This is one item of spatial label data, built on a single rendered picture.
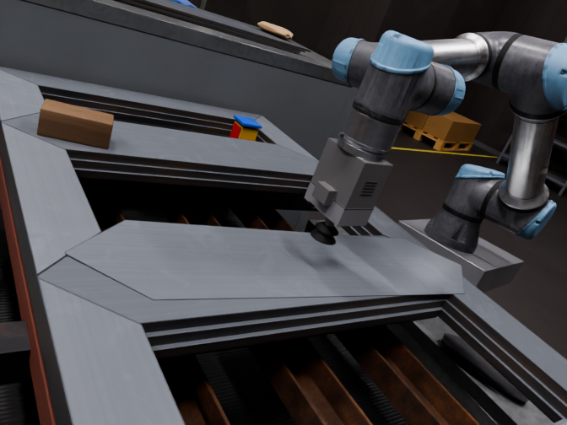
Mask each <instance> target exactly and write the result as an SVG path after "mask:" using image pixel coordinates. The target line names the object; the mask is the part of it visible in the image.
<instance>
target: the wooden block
mask: <svg viewBox="0 0 567 425"><path fill-rule="evenodd" d="M113 121H114V116H113V115H112V114H108V113H105V112H100V111H97V110H91V109H87V108H84V107H79V106H76V105H70V104H66V103H62V102H58V101H55V100H49V99H45V101H44V103H43V105H42V107H41V108H40V116H39V122H38V128H37V134H38V135H41V136H46V137H53V138H57V139H61V140H65V141H69V142H74V143H81V144H85V145H89V146H93V147H97V148H104V149H108V148H109V144H110V140H111V133H112V128H113Z"/></svg>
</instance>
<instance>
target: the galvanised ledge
mask: <svg viewBox="0 0 567 425"><path fill-rule="evenodd" d="M318 222H325V220H313V219H309V220H308V223H307V225H306V226H305V229H306V230H307V231H308V232H309V233H310V232H311V231H312V230H314V229H317V228H316V223H318ZM334 226H335V228H336V229H337V231H338V234H343V235H349V234H348V233H347V232H346V231H345V230H344V229H343V228H342V227H337V226H336V225H335V224H334ZM399 325H400V326H401V327H402V328H403V329H404V330H405V331H406V332H407V333H408V334H409V335H410V336H411V337H412V338H413V339H414V340H415V341H416V342H417V343H418V344H419V345H420V346H421V347H422V348H423V349H424V350H425V351H426V352H427V353H428V354H429V355H430V356H431V357H432V358H433V359H434V360H435V361H436V362H437V363H438V364H439V365H440V366H441V367H442V368H443V369H444V370H445V371H446V372H447V373H448V374H449V375H450V376H451V377H452V378H453V379H454V380H455V381H456V382H457V383H458V384H459V385H460V386H461V387H462V388H463V389H464V390H465V391H466V392H467V393H468V394H469V395H470V396H471V397H472V398H473V399H474V400H475V401H476V402H477V403H478V404H479V405H480V406H481V407H482V408H483V409H484V410H485V411H486V412H487V413H488V414H489V415H490V416H491V417H492V418H493V419H494V420H495V421H496V422H497V423H498V424H499V425H551V424H554V423H553V422H552V421H551V420H550V419H549V418H548V417H547V416H545V415H544V414H543V413H542V412H541V411H540V410H539V409H538V408H537V407H536V406H534V405H533V404H532V403H531V402H530V401H528V402H521V401H518V400H517V399H515V398H514V397H512V396H510V395H508V394H507V393H505V392H504V391H503V390H501V389H500V388H498V387H497V386H495V385H494V384H492V383H491V382H489V381H488V380H487V379H485V378H484V377H483V376H482V375H480V374H479V373H477V372H476V371H475V370H473V369H471V368H470V367H469V366H467V365H466V364H465V363H464V362H463V361H462V360H460V359H459V358H458V357H456V356H455V355H454V354H453V353H452V352H450V351H449V350H448V349H447V348H446V347H445V346H444V344H443V343H442V341H441V340H442V338H443V336H444V334H445V333H449V334H452V335H455V336H458V335H457V334H456V333H455V332H454V331H453V330H452V329H451V328H450V327H449V326H448V325H447V324H446V323H445V322H444V321H443V320H442V319H441V318H440V317H439V316H436V318H430V319H425V320H415V321H409V322H403V323H399Z"/></svg>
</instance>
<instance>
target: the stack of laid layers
mask: <svg viewBox="0 0 567 425"><path fill-rule="evenodd" d="M38 87H39V89H40V92H41V94H42V96H43V98H44V100H45V99H49V100H55V101H58V102H62V103H66V104H70V105H76V106H79V107H84V108H87V109H91V110H97V111H100V112H105V113H108V114H112V115H113V116H114V118H115V119H121V120H126V121H137V122H143V123H148V124H155V125H161V126H171V127H177V128H182V129H188V130H194V131H200V132H211V133H216V134H222V135H228V136H230V133H231V131H232V127H233V125H234V122H235V121H236V120H233V119H228V118H223V117H218V116H209V115H204V114H199V113H194V112H189V111H184V110H175V109H170V108H165V107H159V106H155V105H146V104H140V103H136V102H131V101H125V100H117V99H112V98H106V97H101V96H97V95H92V94H82V93H78V92H73V91H67V90H62V89H54V88H48V87H43V86H38ZM66 151H67V154H68V157H69V158H70V160H71V162H72V165H73V167H74V170H75V172H76V174H77V177H81V178H92V179H104V180H126V181H137V182H149V183H160V184H172V185H184V186H206V187H218V188H229V189H241V190H252V191H274V192H286V193H297V194H305V193H306V191H307V189H308V186H309V184H310V182H311V179H312V177H313V175H299V174H290V173H283V172H274V171H266V170H258V169H242V168H235V167H226V166H218V165H210V164H194V163H186V162H178V161H169V160H162V159H146V158H138V157H130V156H121V155H114V154H105V153H90V152H81V151H73V150H66ZM0 155H1V159H2V163H3V171H4V175H5V179H6V183H7V188H8V195H9V199H10V203H11V208H12V212H13V219H14V223H15V228H16V232H17V236H18V241H19V248H20V252H21V256H22V261H23V264H24V272H25V276H26V281H27V284H28V289H29V293H30V301H31V305H32V309H33V313H34V317H35V325H36V329H37V333H38V337H39V342H40V349H41V353H42V357H43V362H44V366H45V370H46V377H47V382H48V386H49V391H50V394H51V402H52V406H53V411H54V414H55V418H56V423H57V425H72V421H71V417H70V413H69V410H68V404H67V399H66V396H65V392H64V389H63V384H62V378H61V375H60V370H59V367H58V363H57V356H56V353H55V349H54V346H53V341H52V338H51V332H50V327H49V324H48V320H47V317H46V310H45V306H44V303H43V298H42V295H41V289H40V284H39V281H38V278H39V279H41V280H43V281H46V282H48V283H50V284H53V285H55V286H57V287H59V288H62V289H64V290H66V291H68V292H70V293H73V294H75V295H77V296H79V297H81V298H83V299H86V300H88V301H90V302H92V303H94V304H98V305H99V306H101V307H103V308H106V309H108V310H110V311H113V312H115V313H117V314H119V315H122V316H124V317H126V318H128V319H129V320H133V321H135V322H137V323H139V324H141V325H142V326H143V329H144V331H145V333H146V336H147V338H148V340H149V343H150V345H151V347H152V349H153V351H154V355H155V357H156V358H157V359H162V358H173V357H179V356H184V355H190V354H195V353H201V352H211V351H217V350H223V349H228V348H234V347H244V346H250V345H256V344H261V343H267V342H277V341H282V340H288V339H294V338H299V337H305V336H315V335H320V334H327V333H332V332H338V331H348V330H353V329H359V328H365V327H371V326H376V325H386V324H392V323H397V322H404V321H409V320H419V319H425V318H430V317H436V316H439V317H440V318H441V319H442V320H443V321H444V322H445V323H446V324H447V325H448V326H449V327H450V328H451V329H452V330H453V331H454V332H455V333H456V334H457V335H458V336H460V337H461V338H462V339H463V340H464V341H465V342H466V343H467V344H468V345H469V346H470V347H472V348H473V349H474V350H475V351H476V352H477V353H478V354H479V355H480V356H482V357H483V358H484V359H485V360H486V361H487V362H488V363H489V364H490V365H491V366H493V367H494V368H495V369H496V370H497V371H498V372H499V373H500V374H501V375H502V376H504V377H505V378H506V379H507V380H508V381H509V382H510V383H511V384H512V385H513V386H515V387H516V388H517V389H518V390H519V391H520V392H521V393H522V394H523V395H524V396H525V397H526V398H527V399H528V400H529V401H530V402H531V403H532V404H533V405H534V406H536V407H537V408H538V409H539V410H540V411H541V412H542V413H543V414H544V415H545V416H547V417H548V418H549V419H550V420H551V421H552V422H553V424H551V425H559V424H561V423H563V422H566V421H567V392H566V391H565V390H564V389H563V388H562V387H560V386H559V385H558V384H557V383H556V382H554V381H553V380H552V379H551V378H550V377H548V376H547V375H546V374H545V373H544V372H543V371H542V370H541V369H540V368H538V367H537V366H536V365H535V364H534V363H532V362H531V361H530V360H529V359H528V358H526V357H525V356H524V355H523V354H522V353H521V352H519V351H518V350H517V349H516V348H515V347H513V346H512V345H511V344H510V343H508V341H506V339H504V338H503V337H502V336H501V335H500V334H499V333H497V332H496V331H495V330H494V329H493V328H491V327H490V326H489V325H488V324H487V323H485V322H484V321H483V320H482V319H480V318H479V317H478V316H477V315H476V314H474V313H473V312H472V311H471V310H470V309H469V308H468V307H467V306H466V305H465V304H463V303H462V302H461V301H460V300H459V299H457V298H456V297H455V296H454V295H453V294H439V295H406V296H364V297H320V298H277V299H191V300H152V299H149V298H147V297H145V296H143V295H142V294H140V293H138V292H136V291H134V290H132V289H130V288H128V287H126V286H125V285H123V284H121V283H119V282H117V281H115V280H113V279H111V278H109V277H108V276H106V275H104V274H102V273H100V272H97V271H96V270H94V269H93V268H91V267H89V266H86V265H85V264H83V263H81V262H79V261H77V260H75V259H73V258H72V257H70V256H64V257H63V258H62V259H61V260H59V261H57V262H56V263H54V264H53V265H51V266H49V267H48V268H47V269H45V270H44V271H43V272H41V273H40V274H38V275H37V274H36V270H35V263H34V260H33V256H32V252H31V248H30V242H29V238H28V235H27V231H26V227H25V223H24V217H23V213H22V209H21V206H20V202H19V195H18V192H17V188H16V185H15V180H14V174H13V171H12V166H11V163H10V159H9V156H8V149H7V145H6V142H5V137H4V134H3V128H2V123H1V120H0ZM341 227H342V228H343V229H344V230H345V231H346V232H347V233H348V234H349V235H357V236H370V237H384V238H389V237H386V236H385V235H382V234H381V233H380V232H379V231H378V230H376V229H375V228H374V227H373V226H372V225H370V224H369V223H367V224H366V226H341Z"/></svg>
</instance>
